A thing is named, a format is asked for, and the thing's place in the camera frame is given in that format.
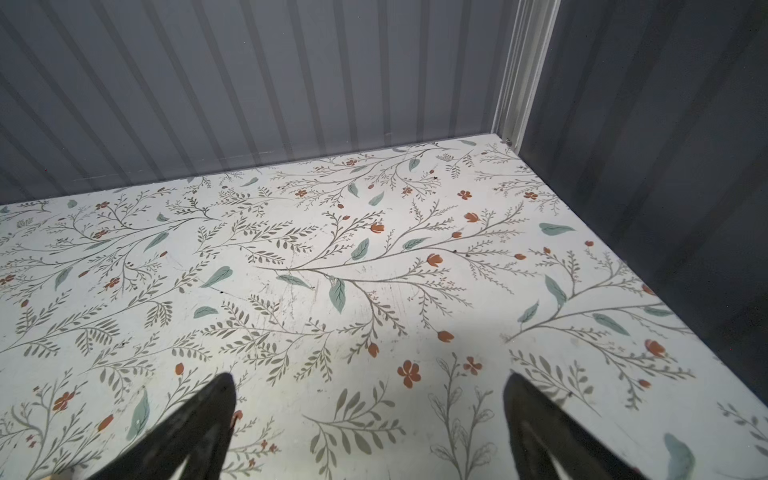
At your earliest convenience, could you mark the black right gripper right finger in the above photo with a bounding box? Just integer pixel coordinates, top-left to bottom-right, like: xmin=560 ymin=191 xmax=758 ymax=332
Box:
xmin=503 ymin=373 xmax=644 ymax=479

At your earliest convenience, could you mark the aluminium corner post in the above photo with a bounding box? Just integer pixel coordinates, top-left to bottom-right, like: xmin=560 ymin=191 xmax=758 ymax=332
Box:
xmin=491 ymin=0 xmax=562 ymax=153

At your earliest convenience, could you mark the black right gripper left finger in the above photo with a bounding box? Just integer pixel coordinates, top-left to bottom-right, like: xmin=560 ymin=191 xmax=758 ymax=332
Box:
xmin=92 ymin=373 xmax=236 ymax=479

